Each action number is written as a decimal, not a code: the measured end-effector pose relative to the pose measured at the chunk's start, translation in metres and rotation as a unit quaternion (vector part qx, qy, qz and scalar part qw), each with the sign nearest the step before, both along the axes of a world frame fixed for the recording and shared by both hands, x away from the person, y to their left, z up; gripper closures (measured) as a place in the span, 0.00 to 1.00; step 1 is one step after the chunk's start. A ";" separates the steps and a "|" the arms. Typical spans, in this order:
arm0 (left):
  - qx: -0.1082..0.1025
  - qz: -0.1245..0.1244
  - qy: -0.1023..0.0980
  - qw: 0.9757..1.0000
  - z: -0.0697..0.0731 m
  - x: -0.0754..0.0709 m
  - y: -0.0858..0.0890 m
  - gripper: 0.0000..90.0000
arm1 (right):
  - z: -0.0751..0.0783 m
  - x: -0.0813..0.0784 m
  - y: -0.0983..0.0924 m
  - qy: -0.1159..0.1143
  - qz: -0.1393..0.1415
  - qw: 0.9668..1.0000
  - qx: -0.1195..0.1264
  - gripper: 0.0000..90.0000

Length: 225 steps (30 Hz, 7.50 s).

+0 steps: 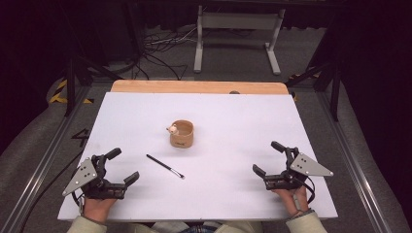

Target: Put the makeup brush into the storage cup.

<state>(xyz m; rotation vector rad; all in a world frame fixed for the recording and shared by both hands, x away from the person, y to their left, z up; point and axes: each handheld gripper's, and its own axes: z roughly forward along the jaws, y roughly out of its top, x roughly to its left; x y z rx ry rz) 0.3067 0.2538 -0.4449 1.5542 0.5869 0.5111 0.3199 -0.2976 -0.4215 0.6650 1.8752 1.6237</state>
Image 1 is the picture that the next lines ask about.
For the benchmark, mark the person's left hand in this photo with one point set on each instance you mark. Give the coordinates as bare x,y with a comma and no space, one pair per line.
97,208

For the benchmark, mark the white metal frame stand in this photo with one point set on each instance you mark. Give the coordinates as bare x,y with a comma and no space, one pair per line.
238,21

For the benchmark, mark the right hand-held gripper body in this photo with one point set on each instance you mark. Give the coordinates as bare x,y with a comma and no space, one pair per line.
307,166

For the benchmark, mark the black makeup brush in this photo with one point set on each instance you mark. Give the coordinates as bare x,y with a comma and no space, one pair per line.
162,164

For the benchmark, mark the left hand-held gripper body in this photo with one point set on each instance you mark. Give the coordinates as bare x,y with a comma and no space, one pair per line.
97,189

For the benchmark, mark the yellow black floor tape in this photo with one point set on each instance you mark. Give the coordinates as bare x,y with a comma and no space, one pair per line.
60,97

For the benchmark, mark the aluminium floor rail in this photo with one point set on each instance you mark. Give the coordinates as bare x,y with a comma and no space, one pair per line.
48,161
351,161

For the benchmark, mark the black tripod stand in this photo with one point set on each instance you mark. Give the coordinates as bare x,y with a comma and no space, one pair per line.
70,87

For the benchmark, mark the black metal stand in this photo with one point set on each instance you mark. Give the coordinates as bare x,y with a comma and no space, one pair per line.
335,97

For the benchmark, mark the wooden cup with small figure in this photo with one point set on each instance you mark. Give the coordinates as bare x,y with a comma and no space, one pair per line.
182,139

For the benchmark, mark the person's right hand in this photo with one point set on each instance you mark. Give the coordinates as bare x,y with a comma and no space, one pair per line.
293,200

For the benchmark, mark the white table board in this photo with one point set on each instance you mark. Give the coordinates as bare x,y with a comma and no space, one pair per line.
226,161

